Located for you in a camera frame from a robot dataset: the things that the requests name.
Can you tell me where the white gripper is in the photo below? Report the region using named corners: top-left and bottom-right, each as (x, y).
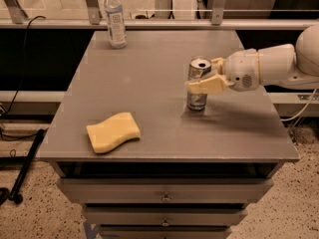
top-left (186, 49), bottom-right (260, 95)

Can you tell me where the silver blue redbull can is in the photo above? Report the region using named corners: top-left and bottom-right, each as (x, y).
top-left (187, 56), bottom-right (211, 111)

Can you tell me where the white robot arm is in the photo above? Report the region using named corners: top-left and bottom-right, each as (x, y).
top-left (186, 25), bottom-right (319, 95)

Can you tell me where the yellow sponge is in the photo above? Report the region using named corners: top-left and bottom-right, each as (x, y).
top-left (86, 113), bottom-right (141, 153)

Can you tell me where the grey drawer cabinet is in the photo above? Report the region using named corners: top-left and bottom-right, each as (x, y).
top-left (38, 31), bottom-right (298, 230)

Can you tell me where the clear plastic water bottle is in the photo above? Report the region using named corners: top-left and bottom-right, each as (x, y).
top-left (104, 0), bottom-right (127, 49)

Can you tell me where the top grey drawer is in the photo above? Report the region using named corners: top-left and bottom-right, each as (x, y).
top-left (57, 178), bottom-right (273, 204)

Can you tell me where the grey drawer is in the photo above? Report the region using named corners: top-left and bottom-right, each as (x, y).
top-left (57, 178), bottom-right (273, 204)
top-left (99, 226), bottom-right (231, 239)
top-left (83, 207), bottom-right (247, 226)

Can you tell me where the middle grey drawer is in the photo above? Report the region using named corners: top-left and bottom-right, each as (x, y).
top-left (83, 207), bottom-right (247, 226)

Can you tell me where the bottom grey drawer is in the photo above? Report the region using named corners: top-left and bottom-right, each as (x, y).
top-left (99, 226), bottom-right (231, 239)

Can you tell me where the black pole on floor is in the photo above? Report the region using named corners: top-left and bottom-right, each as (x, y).
top-left (8, 129), bottom-right (45, 205)

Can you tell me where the metal railing bracket right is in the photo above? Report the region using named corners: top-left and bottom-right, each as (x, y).
top-left (209, 0), bottom-right (226, 25)

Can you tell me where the metal railing bracket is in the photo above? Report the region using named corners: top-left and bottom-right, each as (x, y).
top-left (4, 0), bottom-right (28, 24)
top-left (85, 0), bottom-right (102, 25)
top-left (209, 0), bottom-right (226, 25)

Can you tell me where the white cable at arm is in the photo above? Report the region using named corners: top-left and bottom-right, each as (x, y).
top-left (280, 88), bottom-right (319, 122)

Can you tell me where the metal railing bracket middle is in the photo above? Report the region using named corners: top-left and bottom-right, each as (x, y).
top-left (85, 0), bottom-right (102, 25)

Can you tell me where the black cable on left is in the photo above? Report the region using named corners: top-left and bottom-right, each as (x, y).
top-left (0, 15), bottom-right (47, 142)

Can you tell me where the metal railing bracket left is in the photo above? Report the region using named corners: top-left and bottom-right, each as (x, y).
top-left (4, 0), bottom-right (28, 24)

